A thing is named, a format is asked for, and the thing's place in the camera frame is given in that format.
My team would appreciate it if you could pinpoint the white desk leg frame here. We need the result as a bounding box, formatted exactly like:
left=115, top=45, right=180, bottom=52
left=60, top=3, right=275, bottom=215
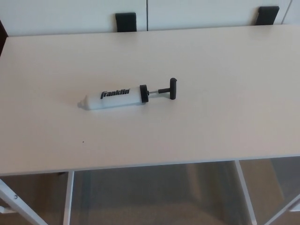
left=0, top=171, right=75, bottom=225
left=235, top=160, right=300, bottom=225

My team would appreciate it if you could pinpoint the left black wall bracket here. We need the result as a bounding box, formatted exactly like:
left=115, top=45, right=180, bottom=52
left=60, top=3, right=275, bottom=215
left=115, top=12, right=137, bottom=32

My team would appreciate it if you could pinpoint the white Franklin air pump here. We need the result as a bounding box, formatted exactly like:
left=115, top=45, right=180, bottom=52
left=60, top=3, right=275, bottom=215
left=77, top=77, right=178, bottom=111

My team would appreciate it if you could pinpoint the black wall bracket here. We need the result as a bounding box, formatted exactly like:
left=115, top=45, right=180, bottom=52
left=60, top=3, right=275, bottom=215
left=115, top=12, right=137, bottom=32
left=255, top=6, right=280, bottom=26

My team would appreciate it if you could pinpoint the right black wall bracket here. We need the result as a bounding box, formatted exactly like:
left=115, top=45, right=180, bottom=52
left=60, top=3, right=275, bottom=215
left=255, top=6, right=280, bottom=26

